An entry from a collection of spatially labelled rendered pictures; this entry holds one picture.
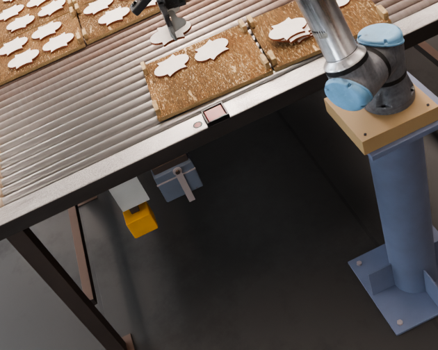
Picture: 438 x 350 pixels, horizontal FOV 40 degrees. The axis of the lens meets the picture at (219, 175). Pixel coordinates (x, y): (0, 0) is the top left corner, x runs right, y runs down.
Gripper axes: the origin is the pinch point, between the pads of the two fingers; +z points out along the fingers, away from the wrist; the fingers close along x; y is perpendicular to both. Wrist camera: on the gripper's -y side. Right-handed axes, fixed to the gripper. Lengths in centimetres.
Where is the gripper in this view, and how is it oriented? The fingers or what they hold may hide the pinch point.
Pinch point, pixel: (170, 32)
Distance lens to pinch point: 195.3
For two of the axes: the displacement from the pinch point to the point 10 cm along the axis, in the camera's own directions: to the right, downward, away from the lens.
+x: -2.5, -6.3, 7.4
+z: 2.4, 7.0, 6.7
